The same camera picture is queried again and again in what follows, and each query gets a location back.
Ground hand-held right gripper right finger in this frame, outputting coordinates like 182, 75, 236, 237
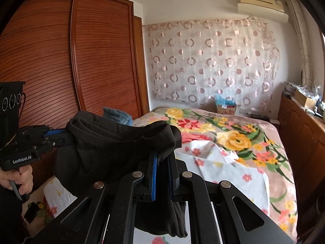
168, 156, 295, 244

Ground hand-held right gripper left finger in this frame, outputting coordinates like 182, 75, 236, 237
38, 151, 159, 244

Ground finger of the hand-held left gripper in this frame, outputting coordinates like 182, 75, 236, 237
44, 129, 71, 139
49, 133, 75, 148

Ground black pants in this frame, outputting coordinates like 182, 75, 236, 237
52, 110, 189, 239

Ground person's left forearm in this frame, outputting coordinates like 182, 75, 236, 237
0, 183, 28, 244

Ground person's left hand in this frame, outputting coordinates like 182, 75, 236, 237
0, 164, 34, 196

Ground white floral bed sheet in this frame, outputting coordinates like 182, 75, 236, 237
43, 140, 270, 244

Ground folded blue jeans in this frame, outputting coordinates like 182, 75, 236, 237
103, 107, 133, 127

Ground small black device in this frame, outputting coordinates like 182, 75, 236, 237
24, 203, 41, 224

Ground brown wooden wardrobe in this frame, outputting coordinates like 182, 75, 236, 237
0, 0, 150, 192

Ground pink floral blanket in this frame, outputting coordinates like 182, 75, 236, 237
25, 105, 298, 242

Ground small printed cardboard box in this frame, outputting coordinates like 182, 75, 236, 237
216, 103, 237, 115

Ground circle-patterned sheer curtain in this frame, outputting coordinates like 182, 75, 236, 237
143, 18, 280, 105

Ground brown wooden side cabinet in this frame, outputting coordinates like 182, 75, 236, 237
277, 94, 325, 210

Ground heap of packets and papers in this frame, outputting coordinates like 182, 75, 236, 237
283, 81, 325, 115

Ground plain brown cardboard box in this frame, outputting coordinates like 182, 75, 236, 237
294, 90, 318, 109

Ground white lace window curtain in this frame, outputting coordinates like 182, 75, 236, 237
286, 0, 316, 90

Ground white air conditioner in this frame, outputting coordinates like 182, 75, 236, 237
237, 0, 290, 24

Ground thin white cable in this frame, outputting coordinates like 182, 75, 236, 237
22, 216, 35, 241

